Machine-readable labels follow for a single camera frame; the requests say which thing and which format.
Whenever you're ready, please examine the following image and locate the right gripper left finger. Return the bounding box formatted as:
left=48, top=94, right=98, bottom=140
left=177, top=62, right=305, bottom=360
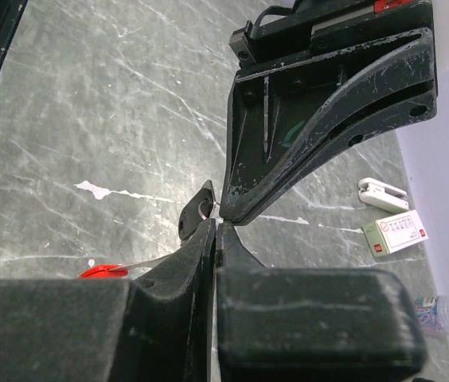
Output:
left=0, top=219, right=215, bottom=381

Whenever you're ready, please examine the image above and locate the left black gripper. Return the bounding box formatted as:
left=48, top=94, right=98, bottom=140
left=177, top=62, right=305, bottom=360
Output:
left=221, top=1, right=437, bottom=225

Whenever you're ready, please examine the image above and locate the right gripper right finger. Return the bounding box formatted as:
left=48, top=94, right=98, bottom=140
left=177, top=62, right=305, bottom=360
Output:
left=216, top=223, right=427, bottom=381

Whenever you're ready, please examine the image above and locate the red handle keyring chain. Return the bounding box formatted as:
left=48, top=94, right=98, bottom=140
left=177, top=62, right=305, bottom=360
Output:
left=77, top=254, right=170, bottom=280

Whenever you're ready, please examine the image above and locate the black key tag with key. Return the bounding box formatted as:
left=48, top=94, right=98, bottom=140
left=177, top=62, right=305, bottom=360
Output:
left=178, top=180, right=218, bottom=241

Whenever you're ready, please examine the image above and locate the white stapler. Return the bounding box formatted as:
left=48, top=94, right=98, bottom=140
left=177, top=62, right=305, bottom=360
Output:
left=357, top=177, right=410, bottom=214

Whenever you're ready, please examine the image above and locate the white staples box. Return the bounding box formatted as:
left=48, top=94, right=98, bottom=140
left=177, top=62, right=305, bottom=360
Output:
left=362, top=210, right=428, bottom=257

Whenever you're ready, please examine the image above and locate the clear paperclip jar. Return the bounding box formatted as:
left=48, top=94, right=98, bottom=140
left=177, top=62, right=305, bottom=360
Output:
left=414, top=295, right=449, bottom=337

